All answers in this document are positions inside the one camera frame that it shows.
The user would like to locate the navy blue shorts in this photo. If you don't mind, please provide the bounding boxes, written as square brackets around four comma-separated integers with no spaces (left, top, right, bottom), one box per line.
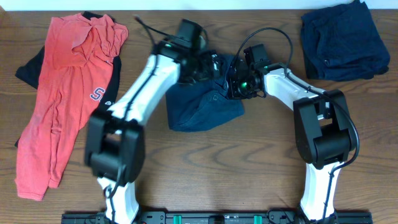
[165,54,244,133]

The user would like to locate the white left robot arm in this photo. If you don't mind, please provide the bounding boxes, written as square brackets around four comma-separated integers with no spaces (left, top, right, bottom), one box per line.
[85,40,221,223]

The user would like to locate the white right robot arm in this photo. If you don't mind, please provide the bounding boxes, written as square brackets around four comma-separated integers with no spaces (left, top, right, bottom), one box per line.
[228,62,359,223]

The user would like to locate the folded navy garment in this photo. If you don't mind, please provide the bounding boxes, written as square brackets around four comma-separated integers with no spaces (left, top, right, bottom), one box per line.
[300,1,391,82]

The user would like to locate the red t-shirt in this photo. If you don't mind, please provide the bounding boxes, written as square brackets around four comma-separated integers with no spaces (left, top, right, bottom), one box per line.
[15,14,129,201]

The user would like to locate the black garment under shirt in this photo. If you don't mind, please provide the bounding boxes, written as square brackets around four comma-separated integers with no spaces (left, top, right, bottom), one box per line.
[14,11,123,149]

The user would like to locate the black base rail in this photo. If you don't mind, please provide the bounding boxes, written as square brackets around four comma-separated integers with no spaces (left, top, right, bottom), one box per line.
[61,210,373,224]

